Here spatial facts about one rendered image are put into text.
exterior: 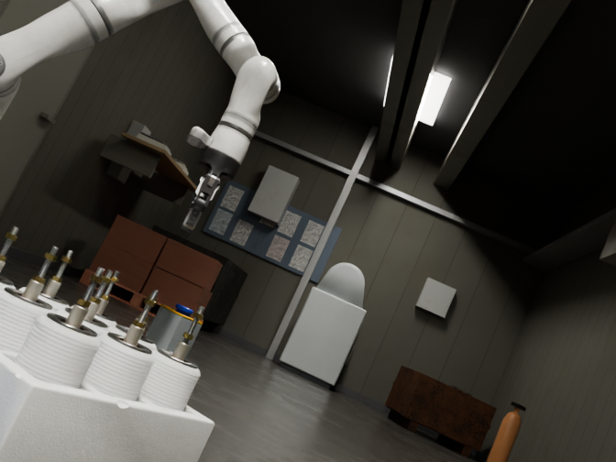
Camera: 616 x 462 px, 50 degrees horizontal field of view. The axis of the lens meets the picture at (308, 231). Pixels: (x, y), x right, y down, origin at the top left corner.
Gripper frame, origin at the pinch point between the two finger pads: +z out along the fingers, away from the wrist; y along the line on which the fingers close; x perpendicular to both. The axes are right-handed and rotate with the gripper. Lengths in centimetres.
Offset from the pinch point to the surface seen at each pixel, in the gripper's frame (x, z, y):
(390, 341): -303, -33, 638
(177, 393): -10.2, 27.3, -13.3
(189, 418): -13.6, 30.0, -14.4
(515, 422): -327, -2, 375
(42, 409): 7.1, 32.6, -33.8
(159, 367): -5.6, 24.6, -13.0
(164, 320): -4.8, 19.1, 14.7
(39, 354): 10.9, 27.3, -29.5
